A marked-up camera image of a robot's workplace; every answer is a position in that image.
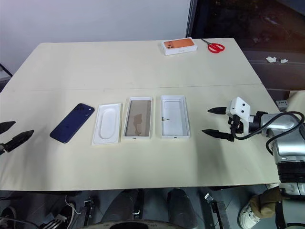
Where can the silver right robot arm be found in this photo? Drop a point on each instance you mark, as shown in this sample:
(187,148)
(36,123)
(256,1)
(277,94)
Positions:
(286,143)

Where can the white sneaker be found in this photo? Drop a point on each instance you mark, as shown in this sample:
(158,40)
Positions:
(249,214)

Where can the orange and white phone box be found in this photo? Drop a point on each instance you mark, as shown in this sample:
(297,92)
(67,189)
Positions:
(179,45)

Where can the crumpled white tissue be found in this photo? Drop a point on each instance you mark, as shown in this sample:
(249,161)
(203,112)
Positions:
(283,60)
(271,59)

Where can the black metal table leg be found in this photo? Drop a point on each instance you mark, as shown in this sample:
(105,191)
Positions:
(218,212)

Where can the white moulded insert tray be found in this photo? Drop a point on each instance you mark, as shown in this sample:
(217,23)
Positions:
(107,124)

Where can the dark rounded shape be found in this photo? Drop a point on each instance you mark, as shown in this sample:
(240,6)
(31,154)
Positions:
(184,205)

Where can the brown trouser leg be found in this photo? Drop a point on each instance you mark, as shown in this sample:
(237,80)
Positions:
(268,199)

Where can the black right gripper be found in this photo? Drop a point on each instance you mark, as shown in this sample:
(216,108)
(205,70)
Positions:
(239,128)

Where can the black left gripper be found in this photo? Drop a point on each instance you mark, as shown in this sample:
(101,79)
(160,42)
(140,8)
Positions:
(2,149)

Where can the dark blue smartphone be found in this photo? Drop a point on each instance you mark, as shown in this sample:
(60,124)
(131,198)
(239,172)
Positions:
(71,124)

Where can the dark monitor screen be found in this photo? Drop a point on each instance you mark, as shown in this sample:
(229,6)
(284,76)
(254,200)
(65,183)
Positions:
(250,16)

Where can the grey window frame post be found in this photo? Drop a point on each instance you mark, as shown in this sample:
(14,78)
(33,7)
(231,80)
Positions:
(190,19)

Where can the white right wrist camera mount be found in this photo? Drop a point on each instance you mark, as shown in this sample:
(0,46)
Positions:
(240,106)

